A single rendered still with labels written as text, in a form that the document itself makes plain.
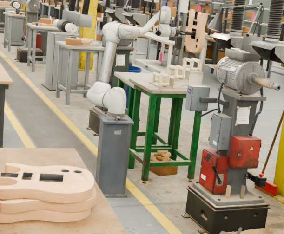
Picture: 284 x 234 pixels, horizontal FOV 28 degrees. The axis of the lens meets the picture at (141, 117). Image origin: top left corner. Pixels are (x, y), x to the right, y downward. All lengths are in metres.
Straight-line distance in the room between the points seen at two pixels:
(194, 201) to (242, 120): 0.82
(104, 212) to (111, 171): 2.59
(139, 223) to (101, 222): 2.29
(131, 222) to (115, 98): 1.08
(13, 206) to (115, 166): 2.82
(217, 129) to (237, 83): 0.40
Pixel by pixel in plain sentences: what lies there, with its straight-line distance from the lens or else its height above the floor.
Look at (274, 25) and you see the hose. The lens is 4.37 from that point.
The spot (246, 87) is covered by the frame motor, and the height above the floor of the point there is 1.18.
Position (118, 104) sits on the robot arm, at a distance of 4.97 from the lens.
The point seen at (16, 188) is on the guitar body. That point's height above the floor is 1.03.
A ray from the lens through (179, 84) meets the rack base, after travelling 5.55.
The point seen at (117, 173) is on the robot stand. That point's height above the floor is 0.22.
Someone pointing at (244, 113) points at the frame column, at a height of 0.97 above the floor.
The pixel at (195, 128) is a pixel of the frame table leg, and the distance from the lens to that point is 5.61.
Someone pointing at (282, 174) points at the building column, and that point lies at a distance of 5.66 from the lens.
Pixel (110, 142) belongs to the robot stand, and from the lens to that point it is 4.99.
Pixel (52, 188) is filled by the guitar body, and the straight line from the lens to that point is 2.35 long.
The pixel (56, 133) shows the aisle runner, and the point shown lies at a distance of 7.11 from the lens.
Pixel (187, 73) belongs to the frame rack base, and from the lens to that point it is 5.61.
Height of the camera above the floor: 1.86
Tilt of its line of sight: 13 degrees down
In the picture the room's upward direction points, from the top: 6 degrees clockwise
